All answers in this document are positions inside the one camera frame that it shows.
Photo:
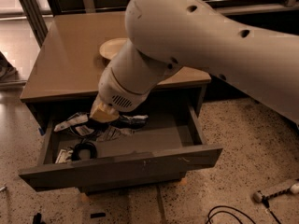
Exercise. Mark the grey open top drawer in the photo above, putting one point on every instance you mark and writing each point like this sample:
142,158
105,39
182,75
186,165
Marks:
170,145

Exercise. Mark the white packet in drawer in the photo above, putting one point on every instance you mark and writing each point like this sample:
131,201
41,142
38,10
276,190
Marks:
64,155

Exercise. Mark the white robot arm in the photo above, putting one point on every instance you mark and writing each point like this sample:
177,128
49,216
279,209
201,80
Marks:
165,35

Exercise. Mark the white paper bowl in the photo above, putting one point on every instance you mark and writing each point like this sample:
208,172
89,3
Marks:
110,48

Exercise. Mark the small black floor object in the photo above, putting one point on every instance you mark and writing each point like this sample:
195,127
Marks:
97,215

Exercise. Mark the brown cabinet with drawers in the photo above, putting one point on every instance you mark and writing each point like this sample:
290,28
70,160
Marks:
65,76

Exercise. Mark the blue chip bag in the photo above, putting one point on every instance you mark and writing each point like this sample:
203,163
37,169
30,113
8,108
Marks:
82,126

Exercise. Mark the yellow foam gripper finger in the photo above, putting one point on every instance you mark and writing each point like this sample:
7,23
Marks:
102,112

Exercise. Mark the black object bottom left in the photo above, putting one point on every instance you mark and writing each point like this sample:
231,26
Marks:
37,219

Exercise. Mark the blue tape piece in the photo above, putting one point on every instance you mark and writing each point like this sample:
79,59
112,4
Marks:
41,131

